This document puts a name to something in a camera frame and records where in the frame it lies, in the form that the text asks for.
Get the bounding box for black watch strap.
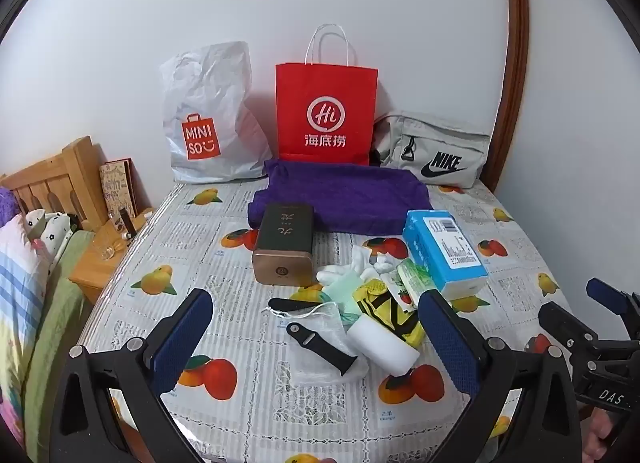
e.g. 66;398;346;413
268;297;326;314
286;321;360;377

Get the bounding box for white mesh drawstring pouch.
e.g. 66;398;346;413
263;302;371;386

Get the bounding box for blue tissue box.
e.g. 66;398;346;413
402;210;489;301

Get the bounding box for fruit printed packet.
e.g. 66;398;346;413
387;284;417;309

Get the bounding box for white plastic shopping bag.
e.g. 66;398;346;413
160;42;273;184

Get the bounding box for clear glass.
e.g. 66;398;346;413
97;223;126;261

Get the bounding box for yellow black pouch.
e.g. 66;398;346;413
354;279;426;344

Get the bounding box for purple towel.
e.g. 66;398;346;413
248;159;435;236

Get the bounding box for white cotton gloves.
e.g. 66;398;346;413
316;243;411;289

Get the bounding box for wooden headboard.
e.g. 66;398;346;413
0;136;108;231

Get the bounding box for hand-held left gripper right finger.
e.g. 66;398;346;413
419;289;586;463

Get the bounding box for patterned book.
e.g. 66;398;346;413
98;158;141;221

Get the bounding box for grey waist bag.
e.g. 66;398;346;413
372;110;492;190

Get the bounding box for green wet wipe packet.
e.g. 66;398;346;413
396;260;438;316

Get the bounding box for white sponge block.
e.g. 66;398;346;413
347;321;421;378

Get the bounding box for wooden nightstand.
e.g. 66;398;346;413
70;206;156;304

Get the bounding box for light green cloth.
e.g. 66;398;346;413
321;273;363;321

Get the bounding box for polka dot pillow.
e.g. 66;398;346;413
25;210;73;264

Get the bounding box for gold tin box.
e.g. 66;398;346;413
251;202;316;287

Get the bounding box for person's right hand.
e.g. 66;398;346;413
584;413;612;462

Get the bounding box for striped bedding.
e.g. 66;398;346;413
0;213;51;449

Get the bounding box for fruit printed tablecloth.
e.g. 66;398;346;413
75;178;576;463

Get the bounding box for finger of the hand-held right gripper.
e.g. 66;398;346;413
586;278;640;341
539;300;607;361

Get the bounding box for green bedsheet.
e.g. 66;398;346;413
25;230;96;463

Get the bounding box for small dark bottle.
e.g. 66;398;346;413
119;208;138;240

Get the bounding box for red paper bag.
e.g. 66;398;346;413
275;23;379;167

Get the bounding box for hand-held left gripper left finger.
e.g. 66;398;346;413
50;288;216;463

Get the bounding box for wooden door frame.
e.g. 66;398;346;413
492;0;531;194

